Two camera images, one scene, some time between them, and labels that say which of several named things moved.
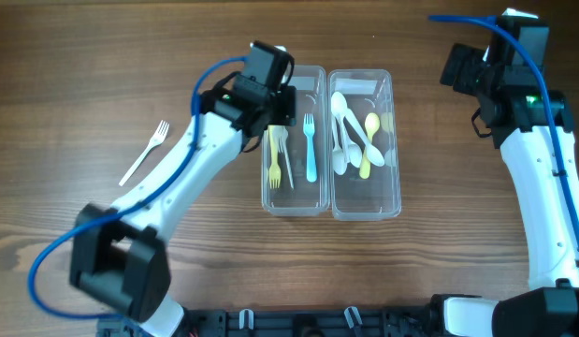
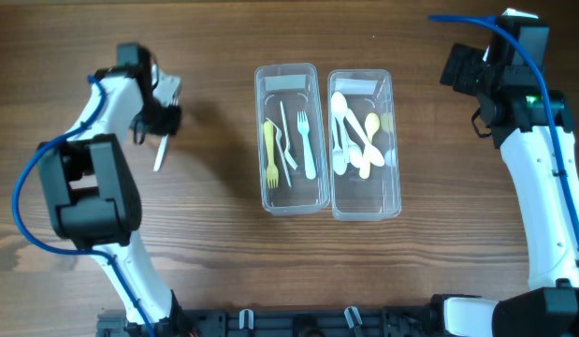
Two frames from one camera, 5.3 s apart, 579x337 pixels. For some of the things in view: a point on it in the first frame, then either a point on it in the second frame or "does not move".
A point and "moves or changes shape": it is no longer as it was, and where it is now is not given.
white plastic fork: [282, 138] does not move
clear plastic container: [295, 159] does not move
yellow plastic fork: [274, 168] does not move
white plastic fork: [277, 133] → [287, 151]
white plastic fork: [156, 140] → [167, 88]
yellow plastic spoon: [371, 125] does not move
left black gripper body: [283, 105] → [162, 119]
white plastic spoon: [339, 108] does not move
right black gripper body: [472, 74] does not move
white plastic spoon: [373, 153] does not move
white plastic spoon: [353, 149] does not move
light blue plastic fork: [309, 127] moves or changes shape
